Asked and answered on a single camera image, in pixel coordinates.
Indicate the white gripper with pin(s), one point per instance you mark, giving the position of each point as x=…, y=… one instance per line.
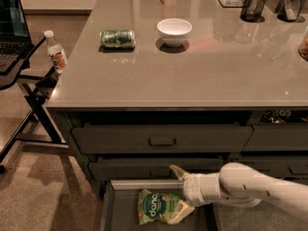
x=192, y=188

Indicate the green rice chip bag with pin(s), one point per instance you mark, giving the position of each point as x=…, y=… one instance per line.
x=156, y=206

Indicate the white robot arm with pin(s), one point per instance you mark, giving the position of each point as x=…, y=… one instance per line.
x=241, y=186

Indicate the open grey bottom drawer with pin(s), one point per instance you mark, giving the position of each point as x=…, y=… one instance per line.
x=120, y=211

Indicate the grey middle left drawer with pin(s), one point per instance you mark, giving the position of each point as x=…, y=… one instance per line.
x=145, y=168

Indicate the grey middle right drawer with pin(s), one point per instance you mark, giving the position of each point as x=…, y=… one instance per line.
x=283, y=167

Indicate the grey top right drawer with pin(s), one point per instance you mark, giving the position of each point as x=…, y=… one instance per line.
x=278, y=137

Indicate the grey top left drawer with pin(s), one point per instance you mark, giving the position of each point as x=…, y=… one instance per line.
x=132, y=139

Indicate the snack bags in drawer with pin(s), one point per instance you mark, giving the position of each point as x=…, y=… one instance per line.
x=285, y=116

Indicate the white ceramic bowl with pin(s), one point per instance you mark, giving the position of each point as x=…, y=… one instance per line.
x=174, y=31

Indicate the green soda can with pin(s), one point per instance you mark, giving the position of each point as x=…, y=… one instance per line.
x=118, y=39

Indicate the clear plastic water bottle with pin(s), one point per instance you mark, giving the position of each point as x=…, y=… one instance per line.
x=55, y=51

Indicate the black folding stand table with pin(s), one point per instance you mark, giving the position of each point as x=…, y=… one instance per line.
x=36, y=90

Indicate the black mesh cup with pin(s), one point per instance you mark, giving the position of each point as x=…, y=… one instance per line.
x=252, y=10

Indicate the dark container with glass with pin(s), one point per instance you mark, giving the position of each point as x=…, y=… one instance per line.
x=289, y=10

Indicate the black laptop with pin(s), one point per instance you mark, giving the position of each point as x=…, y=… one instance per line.
x=15, y=39

